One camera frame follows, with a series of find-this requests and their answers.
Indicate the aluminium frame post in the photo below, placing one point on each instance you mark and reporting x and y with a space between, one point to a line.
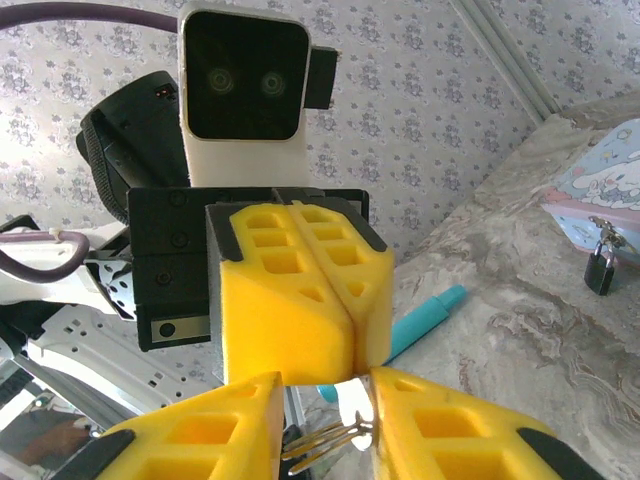
510 55

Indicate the black padlock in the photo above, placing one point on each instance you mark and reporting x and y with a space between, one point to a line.
599 277

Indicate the long aluminium base rail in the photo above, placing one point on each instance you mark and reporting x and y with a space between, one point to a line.
125 360

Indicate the teal pen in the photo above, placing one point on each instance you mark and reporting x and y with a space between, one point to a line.
425 320

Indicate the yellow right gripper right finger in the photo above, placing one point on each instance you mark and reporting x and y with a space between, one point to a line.
450 440

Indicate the pastel cartoon box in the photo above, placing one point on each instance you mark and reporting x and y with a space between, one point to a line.
600 175

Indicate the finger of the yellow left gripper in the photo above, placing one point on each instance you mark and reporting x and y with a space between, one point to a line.
270 325
365 310

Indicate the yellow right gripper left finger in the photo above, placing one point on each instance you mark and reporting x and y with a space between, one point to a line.
200 440

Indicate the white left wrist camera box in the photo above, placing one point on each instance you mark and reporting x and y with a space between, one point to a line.
245 160

